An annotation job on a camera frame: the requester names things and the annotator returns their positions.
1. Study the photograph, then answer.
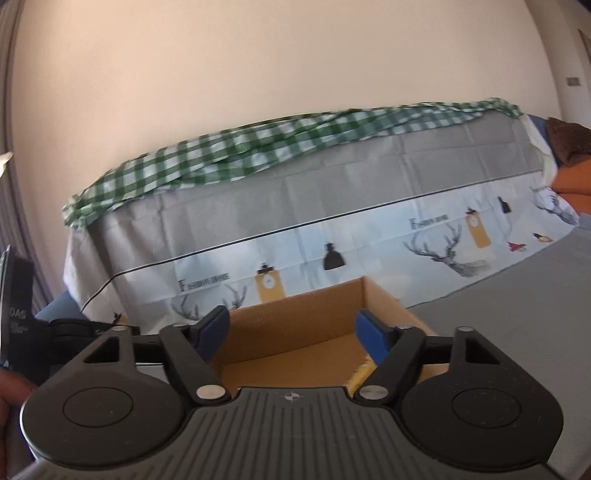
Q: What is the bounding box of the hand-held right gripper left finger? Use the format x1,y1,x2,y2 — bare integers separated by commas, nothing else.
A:
83,305,232,407

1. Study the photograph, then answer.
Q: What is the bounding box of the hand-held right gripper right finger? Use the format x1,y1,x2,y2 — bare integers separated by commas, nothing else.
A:
353,308,502,407

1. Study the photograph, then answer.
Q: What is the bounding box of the cardboard box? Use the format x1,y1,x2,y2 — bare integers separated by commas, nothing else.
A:
113,277,451,398

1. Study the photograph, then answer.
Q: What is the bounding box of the person's left hand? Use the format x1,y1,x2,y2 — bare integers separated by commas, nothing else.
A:
0,370,37,467

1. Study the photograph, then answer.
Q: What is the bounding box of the yellow cracker packet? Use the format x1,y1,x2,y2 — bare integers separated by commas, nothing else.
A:
348,357,377,396

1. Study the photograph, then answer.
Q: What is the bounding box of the blue sofa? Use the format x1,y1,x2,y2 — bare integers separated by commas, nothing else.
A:
34,295,86,324

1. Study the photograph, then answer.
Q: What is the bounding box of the grey curtain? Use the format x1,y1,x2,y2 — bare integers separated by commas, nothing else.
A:
0,0,54,319

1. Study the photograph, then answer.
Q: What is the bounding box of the grey deer printed cloth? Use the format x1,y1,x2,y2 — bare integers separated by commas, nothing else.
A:
62,104,580,324

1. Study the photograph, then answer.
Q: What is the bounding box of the green checked cloth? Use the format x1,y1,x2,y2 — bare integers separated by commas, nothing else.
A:
62,97,525,229

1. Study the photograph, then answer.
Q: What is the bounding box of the orange cushion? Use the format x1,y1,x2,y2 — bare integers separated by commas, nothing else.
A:
551,159,591,227

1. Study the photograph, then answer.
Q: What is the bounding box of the brown cloth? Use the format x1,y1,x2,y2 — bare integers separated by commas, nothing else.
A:
546,117,591,168

